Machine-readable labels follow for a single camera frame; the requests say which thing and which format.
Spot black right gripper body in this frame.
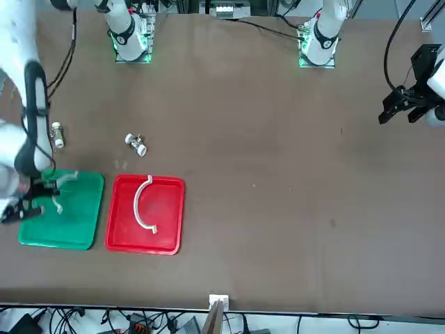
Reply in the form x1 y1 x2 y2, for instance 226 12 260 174
19 175 61 202

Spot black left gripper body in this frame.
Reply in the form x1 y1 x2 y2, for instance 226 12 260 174
410 43 444 101

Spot small white pipe clamp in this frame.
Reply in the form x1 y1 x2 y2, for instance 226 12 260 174
41 170 79 215

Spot large white pipe clamp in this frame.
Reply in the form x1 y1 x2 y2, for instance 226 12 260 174
133 175 159 234

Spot green plastic tray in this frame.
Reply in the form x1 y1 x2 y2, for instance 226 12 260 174
17 169 106 251

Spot aluminium table corner profile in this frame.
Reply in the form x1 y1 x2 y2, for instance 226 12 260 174
419 0 445 33

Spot red plastic tray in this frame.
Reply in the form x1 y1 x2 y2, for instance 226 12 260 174
104 173 186 256

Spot small chrome valve white ends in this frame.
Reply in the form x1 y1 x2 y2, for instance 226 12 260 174
50 122 66 148

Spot black power adapter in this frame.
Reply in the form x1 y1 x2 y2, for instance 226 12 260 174
6 312 43 334

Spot black power strip orange switches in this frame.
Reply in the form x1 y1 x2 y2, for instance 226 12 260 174
126 312 154 334

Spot grey electrical box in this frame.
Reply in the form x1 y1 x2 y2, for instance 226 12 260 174
208 0 238 19

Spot grey foot pedal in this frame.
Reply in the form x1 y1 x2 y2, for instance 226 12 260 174
176 317 202 334

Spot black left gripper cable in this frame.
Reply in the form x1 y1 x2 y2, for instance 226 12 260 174
383 0 417 92

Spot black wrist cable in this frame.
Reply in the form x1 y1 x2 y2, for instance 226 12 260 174
45 6 78 92
44 34 76 104

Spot black base cable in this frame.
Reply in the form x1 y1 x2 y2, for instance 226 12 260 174
235 17 304 40

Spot aluminium camera mount post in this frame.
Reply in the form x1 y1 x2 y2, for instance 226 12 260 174
201 294 231 334

